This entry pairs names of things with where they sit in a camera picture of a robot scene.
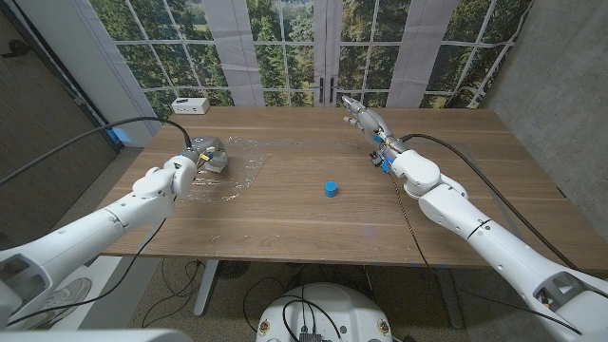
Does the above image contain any clear plastic wrap sheet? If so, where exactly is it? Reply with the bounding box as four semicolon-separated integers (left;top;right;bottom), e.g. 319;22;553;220
187;137;272;204

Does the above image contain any printed forest window backdrop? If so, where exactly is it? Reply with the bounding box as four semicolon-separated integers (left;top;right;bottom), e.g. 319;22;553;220
89;0;533;124

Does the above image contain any white table leg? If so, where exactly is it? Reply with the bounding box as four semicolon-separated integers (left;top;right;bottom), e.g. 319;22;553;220
193;259;219;317
434;266;466;330

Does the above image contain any white box on table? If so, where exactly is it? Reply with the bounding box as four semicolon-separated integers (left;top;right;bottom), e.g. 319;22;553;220
171;97;211;116

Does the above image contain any grey sneaker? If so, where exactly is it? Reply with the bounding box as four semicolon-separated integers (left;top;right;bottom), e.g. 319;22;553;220
26;276;93;329

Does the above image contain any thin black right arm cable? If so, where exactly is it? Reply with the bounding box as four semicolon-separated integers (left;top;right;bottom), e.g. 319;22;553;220
388;171;583;335

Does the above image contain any door lever handle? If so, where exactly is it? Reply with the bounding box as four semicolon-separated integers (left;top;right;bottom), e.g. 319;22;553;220
1;39;32;59

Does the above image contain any dark wood-grain door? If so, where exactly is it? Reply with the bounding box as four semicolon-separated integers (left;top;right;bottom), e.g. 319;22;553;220
0;9;120;251

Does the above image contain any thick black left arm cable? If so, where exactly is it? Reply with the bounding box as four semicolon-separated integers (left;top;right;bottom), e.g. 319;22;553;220
0;116;193;186

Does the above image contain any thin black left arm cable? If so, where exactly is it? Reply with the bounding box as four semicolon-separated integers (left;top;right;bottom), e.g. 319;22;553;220
7;217;167;328

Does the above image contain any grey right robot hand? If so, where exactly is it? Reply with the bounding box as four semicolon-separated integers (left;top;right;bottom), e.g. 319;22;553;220
341;95;405;158

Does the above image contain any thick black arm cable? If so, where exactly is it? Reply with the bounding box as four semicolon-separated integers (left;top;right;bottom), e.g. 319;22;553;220
400;133;583;272
0;116;193;186

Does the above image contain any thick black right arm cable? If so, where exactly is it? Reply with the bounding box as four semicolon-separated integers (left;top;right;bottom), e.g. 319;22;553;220
400;133;583;272

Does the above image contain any black floor cable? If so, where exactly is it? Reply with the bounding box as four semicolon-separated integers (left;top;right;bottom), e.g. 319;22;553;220
241;276;308;333
141;259;206;329

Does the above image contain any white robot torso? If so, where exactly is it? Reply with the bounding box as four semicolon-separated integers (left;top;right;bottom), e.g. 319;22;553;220
255;282;394;342

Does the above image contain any black ribbed round base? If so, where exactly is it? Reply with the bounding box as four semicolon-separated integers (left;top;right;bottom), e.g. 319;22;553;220
218;259;252;279

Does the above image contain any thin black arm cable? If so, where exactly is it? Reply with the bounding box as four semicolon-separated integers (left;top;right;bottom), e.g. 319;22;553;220
7;217;167;328
388;171;583;335

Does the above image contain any black torso cable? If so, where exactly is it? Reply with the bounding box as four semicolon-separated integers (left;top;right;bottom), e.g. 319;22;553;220
278;294;344;341

